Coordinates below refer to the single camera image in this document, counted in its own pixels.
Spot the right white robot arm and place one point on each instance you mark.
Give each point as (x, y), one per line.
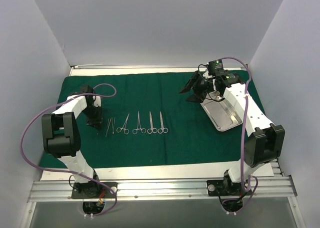
(225, 98)

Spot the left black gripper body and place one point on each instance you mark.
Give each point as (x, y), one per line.
(94, 118)

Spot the rear aluminium rail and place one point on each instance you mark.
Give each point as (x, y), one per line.
(84, 66)

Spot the front aluminium rail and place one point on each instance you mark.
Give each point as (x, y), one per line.
(156, 190)

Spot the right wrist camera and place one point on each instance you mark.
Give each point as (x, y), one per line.
(215, 68)

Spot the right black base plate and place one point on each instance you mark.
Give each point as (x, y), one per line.
(215, 187)

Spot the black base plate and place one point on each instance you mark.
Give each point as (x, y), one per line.
(215, 187)
(92, 190)

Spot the steel tweezers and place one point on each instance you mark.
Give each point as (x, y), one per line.
(108, 126)
(113, 124)

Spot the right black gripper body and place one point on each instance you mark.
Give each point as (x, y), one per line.
(198, 85)

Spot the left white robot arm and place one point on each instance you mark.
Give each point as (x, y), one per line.
(61, 136)

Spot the steel instrument tray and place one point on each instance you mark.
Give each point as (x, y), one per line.
(220, 112)

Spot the steel hemostat forceps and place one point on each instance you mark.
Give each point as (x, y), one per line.
(123, 128)
(139, 128)

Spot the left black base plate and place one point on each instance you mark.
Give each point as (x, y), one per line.
(92, 190)

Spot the dark green surgical cloth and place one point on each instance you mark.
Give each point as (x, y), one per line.
(191, 137)

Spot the steel surgical scissors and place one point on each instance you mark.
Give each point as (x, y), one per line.
(162, 129)
(151, 129)

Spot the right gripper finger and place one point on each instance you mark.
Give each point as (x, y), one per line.
(190, 83)
(193, 98)

